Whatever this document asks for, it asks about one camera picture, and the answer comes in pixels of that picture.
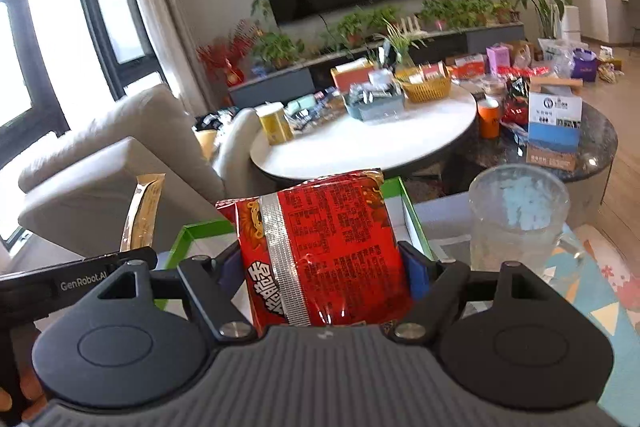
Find person's left hand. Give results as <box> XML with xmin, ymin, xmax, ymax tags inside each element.
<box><xmin>0</xmin><ymin>369</ymin><xmax>41</xmax><ymax>415</ymax></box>

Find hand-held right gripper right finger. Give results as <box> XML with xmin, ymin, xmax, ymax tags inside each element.
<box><xmin>392</xmin><ymin>242</ymin><xmax>547</xmax><ymax>344</ymax></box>

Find beige sofa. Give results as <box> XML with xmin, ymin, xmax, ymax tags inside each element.
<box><xmin>17</xmin><ymin>83</ymin><xmax>262</xmax><ymax>259</ymax></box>

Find yellow canister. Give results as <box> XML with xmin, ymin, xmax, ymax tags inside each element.
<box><xmin>256</xmin><ymin>103</ymin><xmax>294</xmax><ymax>146</ymax></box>

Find grey television cabinet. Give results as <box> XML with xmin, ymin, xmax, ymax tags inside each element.
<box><xmin>228</xmin><ymin>22</ymin><xmax>526</xmax><ymax>108</ymax></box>

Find black window frame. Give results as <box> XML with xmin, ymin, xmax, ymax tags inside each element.
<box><xmin>0</xmin><ymin>0</ymin><xmax>167</xmax><ymax>168</ymax></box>

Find blue and white carton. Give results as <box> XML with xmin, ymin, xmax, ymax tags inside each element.
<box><xmin>524</xmin><ymin>76</ymin><xmax>584</xmax><ymax>171</ymax></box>

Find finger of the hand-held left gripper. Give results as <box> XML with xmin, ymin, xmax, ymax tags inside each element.
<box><xmin>117</xmin><ymin>247</ymin><xmax>159</xmax><ymax>271</ymax></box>

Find dark round table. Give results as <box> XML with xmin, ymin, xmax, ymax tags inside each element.
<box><xmin>440</xmin><ymin>98</ymin><xmax>619</xmax><ymax>229</ymax></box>

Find orange cup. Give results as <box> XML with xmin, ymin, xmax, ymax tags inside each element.
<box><xmin>477</xmin><ymin>99</ymin><xmax>503</xmax><ymax>138</ymax></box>

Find yellow woven basket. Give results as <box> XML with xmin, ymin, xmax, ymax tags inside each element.
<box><xmin>401</xmin><ymin>73</ymin><xmax>452</xmax><ymax>103</ymax></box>

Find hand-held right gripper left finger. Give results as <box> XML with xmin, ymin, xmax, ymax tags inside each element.
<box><xmin>92</xmin><ymin>241</ymin><xmax>255</xmax><ymax>343</ymax></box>

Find red snack bags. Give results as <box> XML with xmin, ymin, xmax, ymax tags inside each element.
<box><xmin>501</xmin><ymin>74</ymin><xmax>531</xmax><ymax>128</ymax></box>

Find purple bag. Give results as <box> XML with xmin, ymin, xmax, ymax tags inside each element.
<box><xmin>572</xmin><ymin>49</ymin><xmax>599</xmax><ymax>83</ymax></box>

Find bushy potted plant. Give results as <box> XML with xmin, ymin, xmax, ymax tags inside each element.
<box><xmin>251</xmin><ymin>31</ymin><xmax>304</xmax><ymax>70</ymax></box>

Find gold stick sachet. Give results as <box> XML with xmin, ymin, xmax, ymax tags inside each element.
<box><xmin>119</xmin><ymin>173</ymin><xmax>167</xmax><ymax>254</ymax></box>

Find white air purifier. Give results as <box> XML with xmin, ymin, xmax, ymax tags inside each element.
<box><xmin>559</xmin><ymin>5</ymin><xmax>584</xmax><ymax>43</ymax></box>

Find red flower decoration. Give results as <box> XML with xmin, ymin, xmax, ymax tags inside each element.
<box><xmin>197</xmin><ymin>21</ymin><xmax>264</xmax><ymax>88</ymax></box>

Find white round table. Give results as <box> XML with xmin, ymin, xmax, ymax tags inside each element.
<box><xmin>249</xmin><ymin>81</ymin><xmax>478</xmax><ymax>181</ymax></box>

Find patterned tablecloth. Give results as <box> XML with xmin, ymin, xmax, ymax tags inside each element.
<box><xmin>414</xmin><ymin>196</ymin><xmax>640</xmax><ymax>360</ymax></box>

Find spider plant in vase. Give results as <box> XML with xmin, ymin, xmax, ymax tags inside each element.
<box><xmin>372</xmin><ymin>19</ymin><xmax>427</xmax><ymax>71</ymax></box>

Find green cardboard box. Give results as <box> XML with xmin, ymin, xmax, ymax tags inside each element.
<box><xmin>152</xmin><ymin>177</ymin><xmax>436</xmax><ymax>313</ymax></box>

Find row of potted plants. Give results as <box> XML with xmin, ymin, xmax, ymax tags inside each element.
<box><xmin>336</xmin><ymin>7</ymin><xmax>402</xmax><ymax>46</ymax></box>
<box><xmin>419</xmin><ymin>0</ymin><xmax>521</xmax><ymax>31</ymax></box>

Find red instant noodle packet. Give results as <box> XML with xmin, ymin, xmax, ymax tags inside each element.
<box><xmin>215</xmin><ymin>167</ymin><xmax>416</xmax><ymax>328</ymax></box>

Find white plastic bag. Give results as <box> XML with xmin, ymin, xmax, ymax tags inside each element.
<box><xmin>538</xmin><ymin>37</ymin><xmax>589</xmax><ymax>78</ymax></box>

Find orange box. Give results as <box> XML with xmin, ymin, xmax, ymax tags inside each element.
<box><xmin>330</xmin><ymin>62</ymin><xmax>376</xmax><ymax>93</ymax></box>

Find blue-grey plastic tray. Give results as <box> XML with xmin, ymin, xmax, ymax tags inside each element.
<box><xmin>344</xmin><ymin>83</ymin><xmax>406</xmax><ymax>121</ymax></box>

